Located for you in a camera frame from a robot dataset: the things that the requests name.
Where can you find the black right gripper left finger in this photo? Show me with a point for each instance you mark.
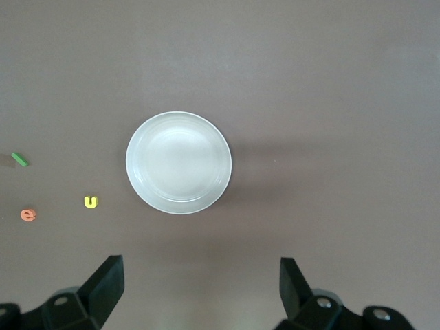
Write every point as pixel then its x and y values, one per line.
pixel 99 295

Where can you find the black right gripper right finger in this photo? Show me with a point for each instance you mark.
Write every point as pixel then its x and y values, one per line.
pixel 297 295

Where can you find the yellow letter u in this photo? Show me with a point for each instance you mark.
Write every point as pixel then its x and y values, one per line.
pixel 90 205

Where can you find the orange letter e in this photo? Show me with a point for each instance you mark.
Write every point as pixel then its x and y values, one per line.
pixel 23 214

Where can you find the green letter l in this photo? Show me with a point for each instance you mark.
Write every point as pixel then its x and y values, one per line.
pixel 19 159

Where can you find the beige brown round plate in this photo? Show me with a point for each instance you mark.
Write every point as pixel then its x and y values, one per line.
pixel 178 163

